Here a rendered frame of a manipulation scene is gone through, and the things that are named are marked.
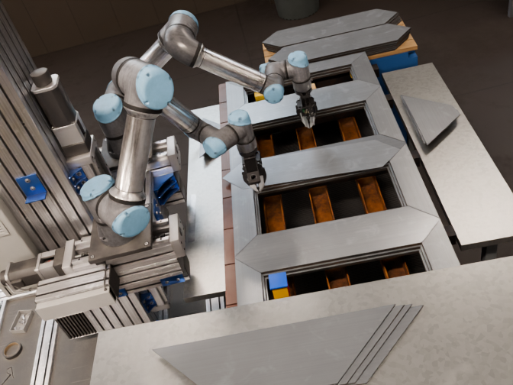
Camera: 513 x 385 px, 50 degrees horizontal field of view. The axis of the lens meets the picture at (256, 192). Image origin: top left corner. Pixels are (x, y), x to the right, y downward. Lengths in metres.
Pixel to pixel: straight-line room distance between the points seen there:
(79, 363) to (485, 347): 1.91
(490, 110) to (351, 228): 2.13
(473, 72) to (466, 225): 2.31
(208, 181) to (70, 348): 1.05
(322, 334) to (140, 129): 0.78
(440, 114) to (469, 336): 1.31
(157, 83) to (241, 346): 0.76
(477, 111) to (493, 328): 2.56
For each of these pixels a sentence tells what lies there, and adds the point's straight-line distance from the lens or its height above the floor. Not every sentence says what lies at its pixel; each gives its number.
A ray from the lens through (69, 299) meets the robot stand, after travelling 2.03.
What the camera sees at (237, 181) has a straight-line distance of 2.31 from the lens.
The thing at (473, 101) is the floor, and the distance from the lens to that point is 4.05.
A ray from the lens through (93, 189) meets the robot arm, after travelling 1.85.
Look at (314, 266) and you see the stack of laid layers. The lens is 1.94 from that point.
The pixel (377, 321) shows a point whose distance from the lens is 1.51.
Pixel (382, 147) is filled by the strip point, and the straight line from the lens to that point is 2.34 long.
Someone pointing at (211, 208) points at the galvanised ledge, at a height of 0.68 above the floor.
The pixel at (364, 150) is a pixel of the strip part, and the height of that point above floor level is 0.85.
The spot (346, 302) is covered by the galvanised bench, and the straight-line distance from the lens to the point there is 1.58.
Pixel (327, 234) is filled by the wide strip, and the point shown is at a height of 0.85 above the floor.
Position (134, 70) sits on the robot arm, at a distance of 1.65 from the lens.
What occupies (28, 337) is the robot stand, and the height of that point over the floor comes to 0.21.
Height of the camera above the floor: 2.34
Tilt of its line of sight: 42 degrees down
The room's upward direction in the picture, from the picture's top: 16 degrees counter-clockwise
